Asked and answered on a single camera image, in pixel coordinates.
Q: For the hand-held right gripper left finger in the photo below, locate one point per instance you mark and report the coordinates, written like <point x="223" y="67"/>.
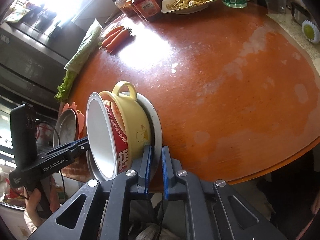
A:
<point x="147" y="170"/>

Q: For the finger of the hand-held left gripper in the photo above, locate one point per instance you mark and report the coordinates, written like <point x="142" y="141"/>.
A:
<point x="77" y="146"/>

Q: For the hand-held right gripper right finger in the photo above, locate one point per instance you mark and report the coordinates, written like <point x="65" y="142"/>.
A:
<point x="166" y="172"/>

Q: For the steel pan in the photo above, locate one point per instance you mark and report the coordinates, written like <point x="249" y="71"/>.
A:
<point x="66" y="130"/>

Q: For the pink crab-shaped plate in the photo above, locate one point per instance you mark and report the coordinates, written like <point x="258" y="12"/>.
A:
<point x="81" y="125"/>

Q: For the red paper bowl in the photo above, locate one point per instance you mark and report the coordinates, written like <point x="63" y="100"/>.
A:
<point x="100" y="130"/>

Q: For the large steel bowl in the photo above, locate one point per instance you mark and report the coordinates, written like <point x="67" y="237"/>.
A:
<point x="156" y="130"/>

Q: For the person's left hand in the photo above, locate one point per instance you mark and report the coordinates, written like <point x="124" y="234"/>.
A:
<point x="32" y="205"/>

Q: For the bagged celery bunch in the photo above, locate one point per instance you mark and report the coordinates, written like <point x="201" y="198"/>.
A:
<point x="80" y="55"/>

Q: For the carrot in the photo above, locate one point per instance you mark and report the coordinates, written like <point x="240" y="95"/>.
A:
<point x="113" y="32"/>
<point x="120" y="42"/>
<point x="116" y="37"/>

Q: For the clear jar with black lid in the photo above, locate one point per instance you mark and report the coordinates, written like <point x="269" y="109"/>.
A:
<point x="122" y="3"/>

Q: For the brown sauce bottle orange cap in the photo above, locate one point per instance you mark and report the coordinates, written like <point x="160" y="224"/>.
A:
<point x="147" y="6"/>

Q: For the white oval plate with food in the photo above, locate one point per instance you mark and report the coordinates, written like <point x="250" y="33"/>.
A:
<point x="190" y="0"/>

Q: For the clear plastic cup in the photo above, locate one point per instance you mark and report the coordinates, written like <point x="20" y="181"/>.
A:
<point x="273" y="2"/>

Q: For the green fruit in foam net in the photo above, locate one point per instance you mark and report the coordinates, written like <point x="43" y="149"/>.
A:
<point x="310" y="31"/>

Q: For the small dark metal cup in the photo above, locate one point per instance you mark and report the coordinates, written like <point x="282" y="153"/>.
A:
<point x="298" y="12"/>

